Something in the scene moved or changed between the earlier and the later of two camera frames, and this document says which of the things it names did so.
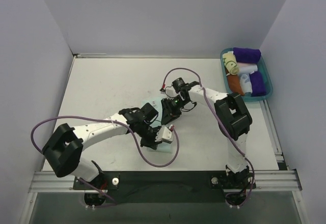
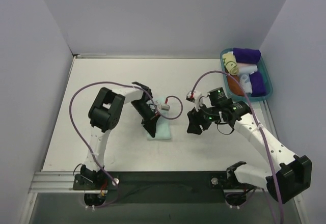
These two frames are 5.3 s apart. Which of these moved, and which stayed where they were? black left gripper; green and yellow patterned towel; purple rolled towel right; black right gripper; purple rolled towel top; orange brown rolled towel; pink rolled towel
Moved: black right gripper; black left gripper
Stayed: pink rolled towel; purple rolled towel top; green and yellow patterned towel; purple rolled towel right; orange brown rolled towel
